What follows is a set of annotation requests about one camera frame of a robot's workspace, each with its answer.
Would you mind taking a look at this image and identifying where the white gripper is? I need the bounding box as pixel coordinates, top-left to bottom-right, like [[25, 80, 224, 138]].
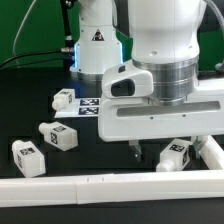
[[98, 79, 224, 162]]

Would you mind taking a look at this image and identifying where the white L-shaped obstacle fence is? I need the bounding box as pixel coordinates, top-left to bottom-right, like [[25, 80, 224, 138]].
[[0, 134, 224, 208]]

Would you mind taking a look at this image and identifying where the white sheet with tags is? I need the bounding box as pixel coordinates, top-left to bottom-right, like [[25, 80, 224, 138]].
[[55, 98, 100, 118]]

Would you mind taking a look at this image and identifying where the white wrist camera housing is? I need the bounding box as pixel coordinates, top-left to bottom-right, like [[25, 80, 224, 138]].
[[102, 60, 154, 99]]

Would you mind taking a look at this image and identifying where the black cable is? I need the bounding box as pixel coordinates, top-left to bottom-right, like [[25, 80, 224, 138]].
[[0, 49, 75, 70]]

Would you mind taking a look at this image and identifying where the grey cable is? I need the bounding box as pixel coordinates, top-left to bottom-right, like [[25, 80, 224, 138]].
[[12, 0, 38, 58]]

